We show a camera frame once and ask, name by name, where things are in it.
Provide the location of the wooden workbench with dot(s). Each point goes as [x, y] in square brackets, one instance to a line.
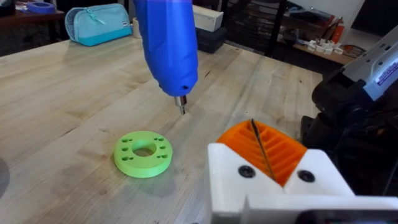
[323, 56]

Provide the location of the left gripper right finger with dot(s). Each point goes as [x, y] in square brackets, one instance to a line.
[323, 174]

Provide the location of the blue tape roll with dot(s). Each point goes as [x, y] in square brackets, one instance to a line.
[41, 7]

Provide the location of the orange box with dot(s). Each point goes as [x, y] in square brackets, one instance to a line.
[337, 33]

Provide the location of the white cardboard box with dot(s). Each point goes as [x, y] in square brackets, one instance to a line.
[206, 18]

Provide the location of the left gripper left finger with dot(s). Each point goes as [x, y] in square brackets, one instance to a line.
[228, 165]

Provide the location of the black metal shelf rack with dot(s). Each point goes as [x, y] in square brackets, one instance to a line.
[252, 25]

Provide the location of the green disc with holes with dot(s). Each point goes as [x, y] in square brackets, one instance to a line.
[143, 163]

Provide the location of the black plastic case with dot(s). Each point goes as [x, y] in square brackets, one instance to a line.
[211, 40]

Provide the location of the dark wooden side table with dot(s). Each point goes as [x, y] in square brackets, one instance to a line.
[18, 18]

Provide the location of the teal zip bag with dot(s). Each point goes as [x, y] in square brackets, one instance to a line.
[98, 25]

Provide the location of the blue electric screwdriver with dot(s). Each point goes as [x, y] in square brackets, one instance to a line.
[170, 46]

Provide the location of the heap of white small parts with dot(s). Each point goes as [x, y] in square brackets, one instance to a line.
[325, 47]

